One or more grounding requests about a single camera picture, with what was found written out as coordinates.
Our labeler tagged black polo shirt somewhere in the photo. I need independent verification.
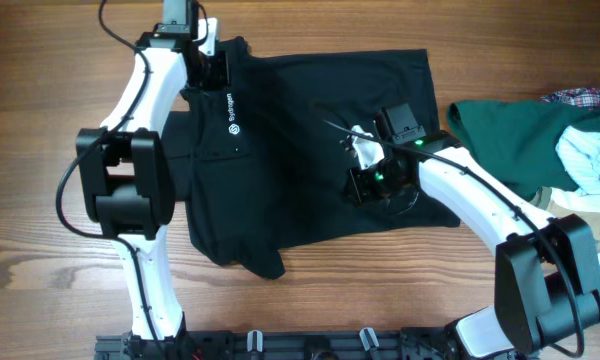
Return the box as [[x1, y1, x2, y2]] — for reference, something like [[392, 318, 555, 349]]
[[162, 37, 459, 279]]

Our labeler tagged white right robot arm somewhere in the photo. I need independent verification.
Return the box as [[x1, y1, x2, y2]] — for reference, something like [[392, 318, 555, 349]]
[[346, 127, 600, 359]]

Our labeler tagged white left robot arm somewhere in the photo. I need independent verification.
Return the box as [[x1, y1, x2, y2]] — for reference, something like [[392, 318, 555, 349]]
[[76, 32, 226, 344]]

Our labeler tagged green garment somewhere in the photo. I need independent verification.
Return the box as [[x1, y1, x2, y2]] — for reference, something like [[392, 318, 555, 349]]
[[447, 100, 600, 200]]

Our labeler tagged light blue striped shirt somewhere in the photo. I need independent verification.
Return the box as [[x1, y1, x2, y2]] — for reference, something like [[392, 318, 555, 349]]
[[555, 126, 600, 195]]

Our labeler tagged red plaid shirt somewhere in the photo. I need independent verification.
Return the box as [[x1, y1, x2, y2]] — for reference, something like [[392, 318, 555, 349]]
[[541, 87, 600, 108]]

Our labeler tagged beige cream garment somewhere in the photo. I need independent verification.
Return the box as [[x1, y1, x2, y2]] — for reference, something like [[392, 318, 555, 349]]
[[530, 187, 600, 262]]

